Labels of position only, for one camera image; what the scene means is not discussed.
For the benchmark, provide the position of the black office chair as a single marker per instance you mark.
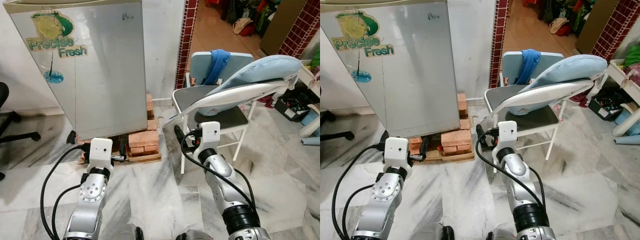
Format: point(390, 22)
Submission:
point(25, 136)
point(342, 135)

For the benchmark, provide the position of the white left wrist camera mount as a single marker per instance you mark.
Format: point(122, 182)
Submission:
point(396, 151)
point(100, 152)

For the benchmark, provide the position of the white folding chair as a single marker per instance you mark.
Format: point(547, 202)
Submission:
point(192, 97)
point(502, 95)

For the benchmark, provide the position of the grey robot leg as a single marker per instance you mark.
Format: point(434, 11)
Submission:
point(192, 236)
point(502, 236)
point(127, 234)
point(435, 234)

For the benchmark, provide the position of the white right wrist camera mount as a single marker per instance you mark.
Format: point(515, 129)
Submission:
point(210, 134)
point(507, 133)

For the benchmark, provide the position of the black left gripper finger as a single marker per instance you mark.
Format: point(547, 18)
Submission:
point(124, 145)
point(426, 145)

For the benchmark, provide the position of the blue cloth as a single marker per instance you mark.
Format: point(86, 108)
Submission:
point(530, 65)
point(217, 65)

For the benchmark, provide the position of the silver mini fridge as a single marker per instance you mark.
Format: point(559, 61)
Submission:
point(415, 75)
point(100, 75)

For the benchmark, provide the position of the small black floor object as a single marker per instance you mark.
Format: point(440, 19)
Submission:
point(71, 137)
point(383, 137)

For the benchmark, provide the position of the green cloth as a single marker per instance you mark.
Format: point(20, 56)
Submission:
point(315, 57)
point(634, 55)

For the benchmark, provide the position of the grey robot left leg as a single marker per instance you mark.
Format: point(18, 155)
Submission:
point(435, 234)
point(127, 234)

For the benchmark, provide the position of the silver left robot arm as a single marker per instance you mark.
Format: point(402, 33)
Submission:
point(90, 200)
point(382, 195)

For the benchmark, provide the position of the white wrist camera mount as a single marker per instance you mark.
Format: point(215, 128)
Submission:
point(100, 152)
point(210, 134)
point(396, 151)
point(507, 133)

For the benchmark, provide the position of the brown wooden cabinet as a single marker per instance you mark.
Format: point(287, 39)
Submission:
point(595, 25)
point(282, 27)

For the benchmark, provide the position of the pink cloth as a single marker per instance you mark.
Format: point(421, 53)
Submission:
point(634, 75)

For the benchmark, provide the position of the beige bag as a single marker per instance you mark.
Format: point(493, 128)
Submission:
point(559, 25)
point(242, 25)

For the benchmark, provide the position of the dark clothes pile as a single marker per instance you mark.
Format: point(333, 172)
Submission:
point(580, 12)
point(265, 15)

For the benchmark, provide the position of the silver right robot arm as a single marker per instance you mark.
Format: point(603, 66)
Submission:
point(515, 167)
point(220, 170)

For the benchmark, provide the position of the white side table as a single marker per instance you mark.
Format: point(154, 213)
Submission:
point(307, 75)
point(617, 72)

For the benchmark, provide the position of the red brick stack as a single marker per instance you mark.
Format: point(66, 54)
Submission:
point(455, 140)
point(142, 140)

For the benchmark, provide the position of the light blue ironing board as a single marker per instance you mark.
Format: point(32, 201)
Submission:
point(260, 72)
point(570, 72)

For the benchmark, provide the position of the black toolbox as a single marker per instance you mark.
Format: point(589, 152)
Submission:
point(607, 106)
point(292, 105)

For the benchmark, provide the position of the grey robot right leg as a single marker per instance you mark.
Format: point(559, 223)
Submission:
point(502, 236)
point(192, 236)

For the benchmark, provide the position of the cream plastic tube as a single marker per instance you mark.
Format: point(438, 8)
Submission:
point(307, 127)

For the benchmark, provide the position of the light blue roll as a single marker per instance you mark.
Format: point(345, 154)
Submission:
point(629, 140)
point(312, 141)

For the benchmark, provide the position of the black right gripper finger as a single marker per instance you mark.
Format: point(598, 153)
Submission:
point(480, 132)
point(178, 132)

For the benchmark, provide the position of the red cloth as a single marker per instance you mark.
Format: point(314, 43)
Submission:
point(581, 99)
point(267, 101)

